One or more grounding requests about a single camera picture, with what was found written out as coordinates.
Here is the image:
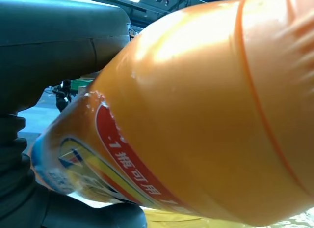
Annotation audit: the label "orange bottle with clear cap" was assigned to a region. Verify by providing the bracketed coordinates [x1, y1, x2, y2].
[29, 0, 314, 227]

